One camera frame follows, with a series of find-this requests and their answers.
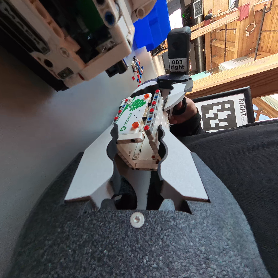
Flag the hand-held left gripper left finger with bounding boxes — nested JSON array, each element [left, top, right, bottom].
[[64, 126, 122, 211]]

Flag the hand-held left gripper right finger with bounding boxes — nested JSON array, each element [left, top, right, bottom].
[[157, 126, 210, 211]]

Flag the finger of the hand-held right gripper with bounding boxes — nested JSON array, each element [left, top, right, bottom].
[[162, 84, 186, 112], [130, 80, 159, 98]]

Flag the white lego recycle container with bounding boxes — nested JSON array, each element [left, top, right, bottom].
[[112, 89, 172, 172]]

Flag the person's right forearm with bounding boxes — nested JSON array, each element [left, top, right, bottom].
[[170, 110, 208, 138]]

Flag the scattered small lego pieces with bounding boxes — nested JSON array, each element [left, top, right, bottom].
[[130, 56, 145, 85]]

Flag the white green lego truck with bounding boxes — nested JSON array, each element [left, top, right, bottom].
[[0, 0, 158, 92]]

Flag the person's right hand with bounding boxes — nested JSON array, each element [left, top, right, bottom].
[[168, 97, 200, 126]]

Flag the blue plastic bin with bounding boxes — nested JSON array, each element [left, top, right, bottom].
[[132, 0, 172, 52]]

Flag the black framed marker sign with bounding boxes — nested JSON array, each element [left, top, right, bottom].
[[192, 86, 255, 133]]

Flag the white vent grille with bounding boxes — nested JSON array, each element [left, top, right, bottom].
[[193, 0, 204, 19]]

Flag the wooden beam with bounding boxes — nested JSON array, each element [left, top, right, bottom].
[[186, 53, 278, 99], [191, 10, 241, 40]]

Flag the person's black clothing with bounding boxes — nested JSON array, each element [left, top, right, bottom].
[[178, 119, 278, 278]]

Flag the white appliance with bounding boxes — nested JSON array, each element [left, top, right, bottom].
[[218, 55, 256, 72]]

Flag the thin black pipe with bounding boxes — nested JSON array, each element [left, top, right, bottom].
[[254, 0, 273, 55]]

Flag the black duct pipe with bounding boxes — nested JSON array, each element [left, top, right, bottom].
[[192, 15, 206, 73]]

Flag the red bracket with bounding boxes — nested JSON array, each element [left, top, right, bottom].
[[237, 3, 250, 21]]

